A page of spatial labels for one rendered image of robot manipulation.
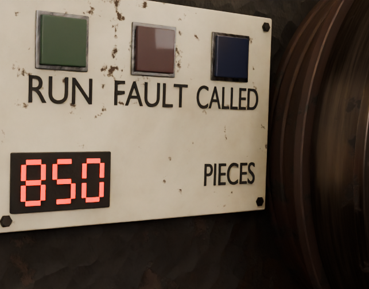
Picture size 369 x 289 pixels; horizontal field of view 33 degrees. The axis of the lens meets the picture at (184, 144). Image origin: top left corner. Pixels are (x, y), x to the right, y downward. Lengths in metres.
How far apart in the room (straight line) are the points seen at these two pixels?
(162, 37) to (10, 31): 0.12
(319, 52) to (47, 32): 0.22
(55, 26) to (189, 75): 0.13
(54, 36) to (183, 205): 0.18
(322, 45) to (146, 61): 0.15
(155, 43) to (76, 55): 0.07
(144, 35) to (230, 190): 0.16
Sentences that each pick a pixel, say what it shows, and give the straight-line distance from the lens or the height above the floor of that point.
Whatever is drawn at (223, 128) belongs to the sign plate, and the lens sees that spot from 0.56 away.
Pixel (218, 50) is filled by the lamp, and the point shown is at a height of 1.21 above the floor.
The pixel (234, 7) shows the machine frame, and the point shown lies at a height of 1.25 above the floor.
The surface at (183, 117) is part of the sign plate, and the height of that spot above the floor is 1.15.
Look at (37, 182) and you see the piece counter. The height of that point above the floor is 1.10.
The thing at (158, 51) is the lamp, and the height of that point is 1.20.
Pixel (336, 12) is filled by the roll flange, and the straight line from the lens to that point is 0.56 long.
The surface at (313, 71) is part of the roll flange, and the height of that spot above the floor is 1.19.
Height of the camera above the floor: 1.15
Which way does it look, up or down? 3 degrees down
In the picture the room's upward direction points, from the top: 2 degrees clockwise
